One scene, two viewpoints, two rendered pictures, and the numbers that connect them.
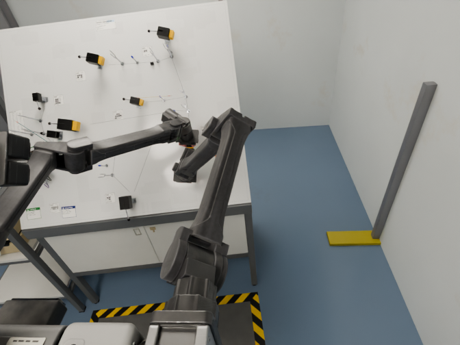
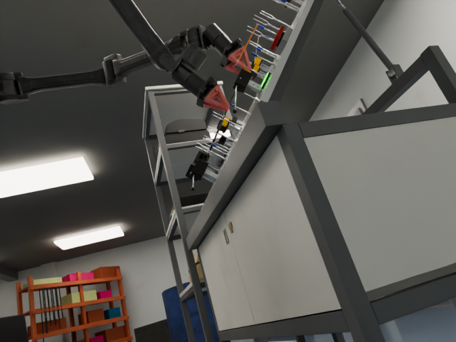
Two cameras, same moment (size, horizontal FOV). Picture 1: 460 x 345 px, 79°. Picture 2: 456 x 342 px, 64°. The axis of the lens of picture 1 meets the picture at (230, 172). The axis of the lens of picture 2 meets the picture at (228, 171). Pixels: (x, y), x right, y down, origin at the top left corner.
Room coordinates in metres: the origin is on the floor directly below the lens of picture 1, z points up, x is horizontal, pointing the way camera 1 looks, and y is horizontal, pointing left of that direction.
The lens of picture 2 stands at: (0.61, -0.72, 0.45)
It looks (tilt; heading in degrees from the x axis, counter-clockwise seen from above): 21 degrees up; 68
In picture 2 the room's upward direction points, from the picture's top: 17 degrees counter-clockwise
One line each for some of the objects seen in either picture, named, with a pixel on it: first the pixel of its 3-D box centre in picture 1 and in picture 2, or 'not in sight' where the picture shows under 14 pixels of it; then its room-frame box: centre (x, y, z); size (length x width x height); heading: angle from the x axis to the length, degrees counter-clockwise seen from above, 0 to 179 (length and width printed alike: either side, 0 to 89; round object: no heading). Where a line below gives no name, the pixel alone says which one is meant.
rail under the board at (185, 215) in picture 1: (138, 218); (216, 203); (1.02, 0.50, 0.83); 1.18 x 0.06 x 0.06; 89
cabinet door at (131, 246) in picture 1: (104, 248); (222, 277); (1.05, 0.78, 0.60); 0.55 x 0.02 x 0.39; 89
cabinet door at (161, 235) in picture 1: (198, 237); (265, 245); (1.03, 0.23, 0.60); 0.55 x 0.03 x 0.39; 89
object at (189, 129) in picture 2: not in sight; (182, 140); (1.19, 1.33, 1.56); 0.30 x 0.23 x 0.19; 1
